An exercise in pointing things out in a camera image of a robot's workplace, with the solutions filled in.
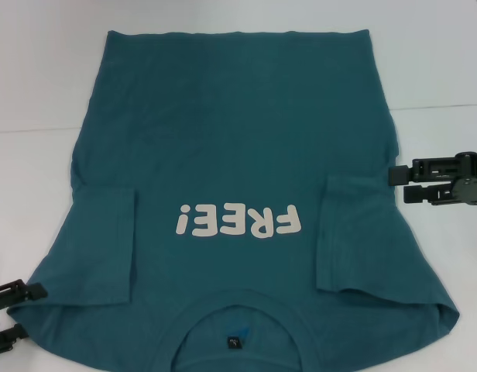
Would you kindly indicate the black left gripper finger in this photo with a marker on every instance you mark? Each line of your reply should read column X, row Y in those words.
column 10, row 337
column 35, row 292

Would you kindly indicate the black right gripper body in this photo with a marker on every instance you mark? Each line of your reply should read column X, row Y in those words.
column 471, row 186

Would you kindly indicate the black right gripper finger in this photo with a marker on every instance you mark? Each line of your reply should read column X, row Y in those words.
column 416, row 195
column 401, row 175

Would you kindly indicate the teal t-shirt with FREE print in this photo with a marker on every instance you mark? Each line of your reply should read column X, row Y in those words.
column 223, row 135

